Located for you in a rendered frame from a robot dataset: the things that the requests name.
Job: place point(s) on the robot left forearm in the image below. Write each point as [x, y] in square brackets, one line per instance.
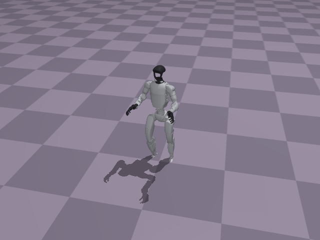
[174, 108]

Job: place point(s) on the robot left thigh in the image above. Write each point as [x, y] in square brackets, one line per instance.
[169, 130]

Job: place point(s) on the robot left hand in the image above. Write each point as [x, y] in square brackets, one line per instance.
[170, 115]

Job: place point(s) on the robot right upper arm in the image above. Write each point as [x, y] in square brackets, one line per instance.
[145, 90]

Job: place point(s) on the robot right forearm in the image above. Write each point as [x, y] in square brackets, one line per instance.
[138, 101]

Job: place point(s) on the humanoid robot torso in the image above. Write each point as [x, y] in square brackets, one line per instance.
[159, 99]

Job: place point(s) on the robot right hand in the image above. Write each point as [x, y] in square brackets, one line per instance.
[132, 107]

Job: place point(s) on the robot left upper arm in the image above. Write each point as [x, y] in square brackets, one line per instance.
[171, 90]

